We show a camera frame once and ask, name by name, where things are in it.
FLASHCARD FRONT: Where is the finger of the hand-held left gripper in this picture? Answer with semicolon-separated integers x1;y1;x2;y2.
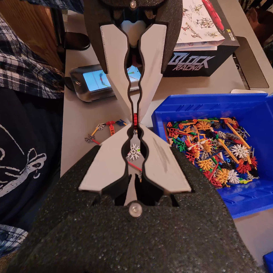
100;23;135;124
136;23;167;124

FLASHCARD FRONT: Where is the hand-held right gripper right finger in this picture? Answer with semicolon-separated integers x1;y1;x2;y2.
139;124;192;195

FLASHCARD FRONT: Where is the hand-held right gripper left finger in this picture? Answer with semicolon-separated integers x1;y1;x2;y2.
78;123;133;192

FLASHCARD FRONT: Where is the colourful construction wheel model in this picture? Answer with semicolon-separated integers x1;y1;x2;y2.
84;119;143;183

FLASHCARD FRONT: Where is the pile of colourful construction pieces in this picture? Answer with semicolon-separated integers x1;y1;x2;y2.
165;117;259;188

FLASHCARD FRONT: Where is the blue plastic bin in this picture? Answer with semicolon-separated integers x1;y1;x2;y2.
263;253;273;273
151;93;273;220

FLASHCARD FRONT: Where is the smartphone in dark holder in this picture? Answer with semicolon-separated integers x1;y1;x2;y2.
69;64;142;103

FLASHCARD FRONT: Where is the black stand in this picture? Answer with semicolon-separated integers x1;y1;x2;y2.
51;9;92;51

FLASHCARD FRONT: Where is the black toy box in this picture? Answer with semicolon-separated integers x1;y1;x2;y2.
163;0;240;77

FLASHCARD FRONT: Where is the white instruction sheet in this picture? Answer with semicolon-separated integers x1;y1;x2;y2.
176;0;226;50

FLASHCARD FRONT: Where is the wooden cabinet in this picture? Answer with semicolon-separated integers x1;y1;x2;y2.
0;0;64;72

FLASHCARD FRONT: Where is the person's dark printed shirt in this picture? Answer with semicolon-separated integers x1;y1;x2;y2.
0;87;64;226

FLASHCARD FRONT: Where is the person in dark printed shirt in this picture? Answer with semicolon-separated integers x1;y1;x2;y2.
0;13;65;257

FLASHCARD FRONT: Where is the white rounded board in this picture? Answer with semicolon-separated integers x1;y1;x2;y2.
230;89;269;94

